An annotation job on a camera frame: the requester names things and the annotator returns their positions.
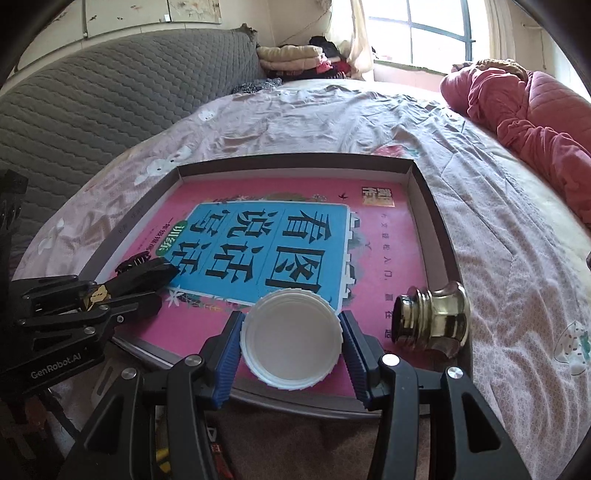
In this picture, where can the cream curtain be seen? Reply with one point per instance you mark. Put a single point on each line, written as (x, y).
(355, 41)

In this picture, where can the window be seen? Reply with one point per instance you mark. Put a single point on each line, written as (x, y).
(434, 32)

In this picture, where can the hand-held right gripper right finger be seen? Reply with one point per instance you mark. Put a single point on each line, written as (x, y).
(355, 364)

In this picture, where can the white plastic lid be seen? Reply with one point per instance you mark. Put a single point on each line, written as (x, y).
(291, 341)

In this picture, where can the pink quilt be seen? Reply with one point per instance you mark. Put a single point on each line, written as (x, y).
(531, 106)

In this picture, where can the brown cloth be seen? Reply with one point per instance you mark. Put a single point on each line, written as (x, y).
(501, 67)

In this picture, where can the pink printed bed sheet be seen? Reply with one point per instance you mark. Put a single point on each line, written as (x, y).
(508, 230)

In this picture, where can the brass metal knob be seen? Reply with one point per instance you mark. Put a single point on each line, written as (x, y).
(438, 318)

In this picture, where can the grey quilted headboard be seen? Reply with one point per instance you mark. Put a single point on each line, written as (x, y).
(92, 101)

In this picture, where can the pink and blue book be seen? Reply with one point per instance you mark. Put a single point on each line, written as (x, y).
(392, 240)

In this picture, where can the floral wall painting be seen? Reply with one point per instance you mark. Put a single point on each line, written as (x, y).
(138, 11)

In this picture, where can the pile of folded clothes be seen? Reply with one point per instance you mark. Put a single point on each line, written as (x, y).
(291, 57)

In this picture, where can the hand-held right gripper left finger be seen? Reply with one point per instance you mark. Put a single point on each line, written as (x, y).
(228, 364)

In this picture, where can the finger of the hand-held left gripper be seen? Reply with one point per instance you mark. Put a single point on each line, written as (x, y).
(92, 321)
(55, 290)

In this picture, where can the dark patterned cloth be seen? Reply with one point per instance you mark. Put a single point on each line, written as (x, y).
(256, 85)

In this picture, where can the grey cardboard box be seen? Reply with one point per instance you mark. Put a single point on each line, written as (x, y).
(429, 217)

